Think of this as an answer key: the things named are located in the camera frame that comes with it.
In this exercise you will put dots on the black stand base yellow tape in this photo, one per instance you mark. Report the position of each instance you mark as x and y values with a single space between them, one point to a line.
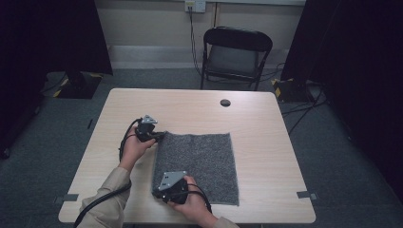
290 90

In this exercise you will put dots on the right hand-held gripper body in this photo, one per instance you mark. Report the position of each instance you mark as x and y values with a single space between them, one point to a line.
176 190

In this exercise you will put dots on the black curtain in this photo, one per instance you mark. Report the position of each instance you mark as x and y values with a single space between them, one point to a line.
38 47
358 63

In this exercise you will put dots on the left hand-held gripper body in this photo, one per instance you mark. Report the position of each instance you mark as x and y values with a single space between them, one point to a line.
145 128

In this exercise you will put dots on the gray towel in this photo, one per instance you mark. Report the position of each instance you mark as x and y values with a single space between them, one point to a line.
202 164

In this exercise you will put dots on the gray tape strip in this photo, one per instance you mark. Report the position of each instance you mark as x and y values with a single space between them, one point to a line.
68 198
309 195

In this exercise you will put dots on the black folding chair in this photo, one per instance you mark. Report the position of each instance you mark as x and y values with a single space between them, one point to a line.
234 58

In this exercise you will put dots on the person's left hand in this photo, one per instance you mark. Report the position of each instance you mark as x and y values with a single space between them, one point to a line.
133 152

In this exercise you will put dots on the person's right hand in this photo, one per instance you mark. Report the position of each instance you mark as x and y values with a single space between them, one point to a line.
193 205

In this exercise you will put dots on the white wall outlet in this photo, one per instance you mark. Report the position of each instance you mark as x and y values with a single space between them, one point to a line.
195 5

